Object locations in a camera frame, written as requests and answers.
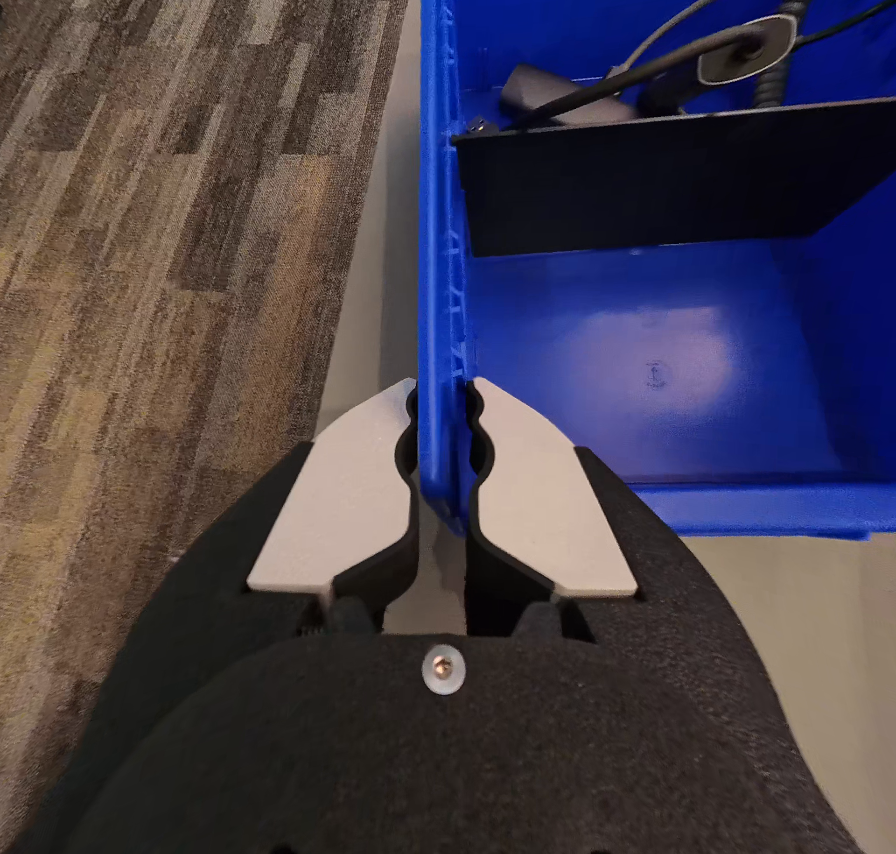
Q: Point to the blue plastic bin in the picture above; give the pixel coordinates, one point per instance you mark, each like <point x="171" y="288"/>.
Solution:
<point x="630" y="378"/>

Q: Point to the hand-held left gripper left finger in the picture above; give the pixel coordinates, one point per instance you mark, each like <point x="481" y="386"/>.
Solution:
<point x="336" y="511"/>

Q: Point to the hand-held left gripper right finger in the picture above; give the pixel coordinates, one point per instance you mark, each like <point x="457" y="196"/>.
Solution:
<point x="553" y="511"/>

